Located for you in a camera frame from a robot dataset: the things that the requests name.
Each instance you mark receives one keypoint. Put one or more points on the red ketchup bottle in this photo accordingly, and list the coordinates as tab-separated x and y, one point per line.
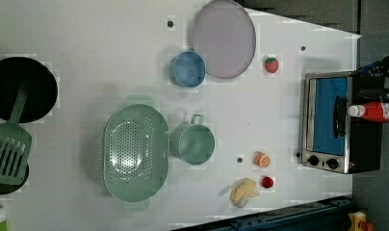
372	111

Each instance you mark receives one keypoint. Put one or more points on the silver toaster oven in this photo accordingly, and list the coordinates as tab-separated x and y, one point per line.
331	139

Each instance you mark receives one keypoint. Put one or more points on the blue cup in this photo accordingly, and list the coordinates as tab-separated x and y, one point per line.
187	69

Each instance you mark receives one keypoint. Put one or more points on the green colander basket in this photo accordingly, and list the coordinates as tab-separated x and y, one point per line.
135	152

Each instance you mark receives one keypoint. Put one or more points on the toy orange half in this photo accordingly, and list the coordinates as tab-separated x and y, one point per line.
261	159

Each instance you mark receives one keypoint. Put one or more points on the toy banana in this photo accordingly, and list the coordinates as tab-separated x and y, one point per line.
244	190

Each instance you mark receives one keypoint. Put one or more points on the lilac round plate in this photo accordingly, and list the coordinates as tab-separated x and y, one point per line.
224	36

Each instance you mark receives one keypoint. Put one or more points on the toy strawberry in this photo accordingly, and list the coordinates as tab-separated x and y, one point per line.
271	64

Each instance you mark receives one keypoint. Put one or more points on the toy red tomato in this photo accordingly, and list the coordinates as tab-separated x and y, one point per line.
266	182

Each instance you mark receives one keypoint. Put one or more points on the green slotted spatula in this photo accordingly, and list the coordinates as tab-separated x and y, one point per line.
15	142

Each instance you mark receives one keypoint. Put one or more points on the black frying pan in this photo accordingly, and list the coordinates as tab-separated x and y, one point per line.
41	83

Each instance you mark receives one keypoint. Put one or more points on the black round coaster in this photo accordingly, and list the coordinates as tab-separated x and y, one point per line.
6	189

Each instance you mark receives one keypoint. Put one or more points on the teal cup with handle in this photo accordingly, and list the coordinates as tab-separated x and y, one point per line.
192	142

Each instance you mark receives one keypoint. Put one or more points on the blue metal frame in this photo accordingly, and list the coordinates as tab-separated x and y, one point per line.
324	215

